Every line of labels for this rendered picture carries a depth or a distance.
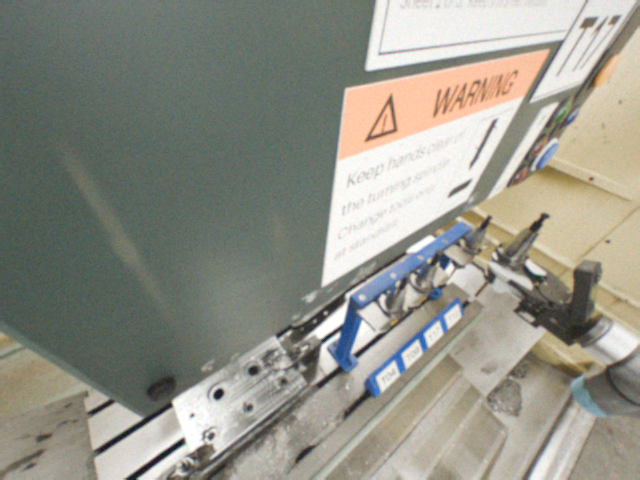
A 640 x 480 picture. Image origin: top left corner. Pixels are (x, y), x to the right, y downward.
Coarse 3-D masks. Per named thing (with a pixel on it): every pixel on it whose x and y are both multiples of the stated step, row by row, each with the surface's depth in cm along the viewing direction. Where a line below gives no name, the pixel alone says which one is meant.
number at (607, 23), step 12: (612, 12) 18; (624, 12) 19; (600, 24) 18; (612, 24) 19; (588, 36) 18; (600, 36) 19; (588, 48) 19; (600, 48) 21; (576, 60) 19; (588, 60) 21; (576, 72) 20
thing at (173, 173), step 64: (0, 0) 4; (64, 0) 4; (128, 0) 5; (192, 0) 5; (256, 0) 6; (320, 0) 7; (0, 64) 4; (64, 64) 5; (128, 64) 5; (192, 64) 6; (256, 64) 7; (320, 64) 8; (448, 64) 11; (0, 128) 5; (64, 128) 5; (128, 128) 6; (192, 128) 7; (256, 128) 8; (320, 128) 9; (512, 128) 20; (0, 192) 5; (64, 192) 6; (128, 192) 6; (192, 192) 8; (256, 192) 9; (320, 192) 11; (0, 256) 6; (64, 256) 6; (128, 256) 8; (192, 256) 9; (256, 256) 11; (320, 256) 14; (384, 256) 20; (0, 320) 6; (64, 320) 7; (128, 320) 9; (192, 320) 11; (256, 320) 14; (128, 384) 11; (192, 384) 14
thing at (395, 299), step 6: (396, 288) 58; (390, 294) 60; (396, 294) 58; (402, 294) 58; (384, 300) 62; (390, 300) 60; (396, 300) 59; (402, 300) 59; (390, 306) 61; (396, 306) 60; (402, 306) 61
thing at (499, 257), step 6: (498, 246) 61; (498, 252) 58; (498, 258) 59; (504, 258) 57; (510, 258) 57; (528, 258) 58; (498, 264) 59; (504, 264) 58; (510, 264) 57; (516, 264) 57; (522, 264) 57; (510, 270) 58; (516, 270) 58
